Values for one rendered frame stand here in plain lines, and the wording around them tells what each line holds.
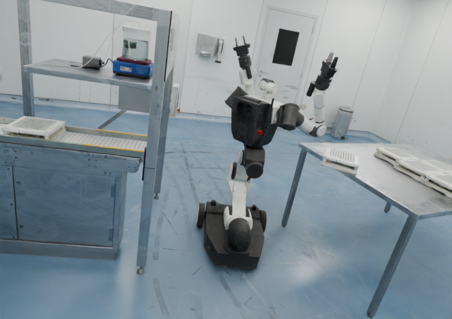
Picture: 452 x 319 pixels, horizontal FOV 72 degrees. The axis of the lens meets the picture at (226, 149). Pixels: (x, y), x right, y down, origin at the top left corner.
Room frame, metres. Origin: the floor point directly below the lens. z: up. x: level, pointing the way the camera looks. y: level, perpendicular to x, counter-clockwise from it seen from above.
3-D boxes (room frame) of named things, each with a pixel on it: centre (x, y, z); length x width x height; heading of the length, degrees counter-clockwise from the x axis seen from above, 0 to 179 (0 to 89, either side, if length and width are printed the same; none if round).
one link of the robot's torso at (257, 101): (2.03, -0.16, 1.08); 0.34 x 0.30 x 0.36; 51
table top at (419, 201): (2.41, -1.52, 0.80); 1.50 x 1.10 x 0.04; 118
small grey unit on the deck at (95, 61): (1.80, 0.84, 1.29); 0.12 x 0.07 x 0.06; 99
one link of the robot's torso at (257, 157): (1.99, -0.19, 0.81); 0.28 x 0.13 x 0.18; 7
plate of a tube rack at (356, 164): (2.16, -0.84, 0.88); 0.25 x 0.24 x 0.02; 162
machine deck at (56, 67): (1.75, 0.78, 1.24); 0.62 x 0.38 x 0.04; 99
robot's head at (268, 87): (2.07, -0.20, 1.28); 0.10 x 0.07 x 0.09; 51
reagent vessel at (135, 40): (1.82, 0.60, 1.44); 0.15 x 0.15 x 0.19
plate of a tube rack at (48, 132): (1.70, 1.13, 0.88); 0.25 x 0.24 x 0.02; 9
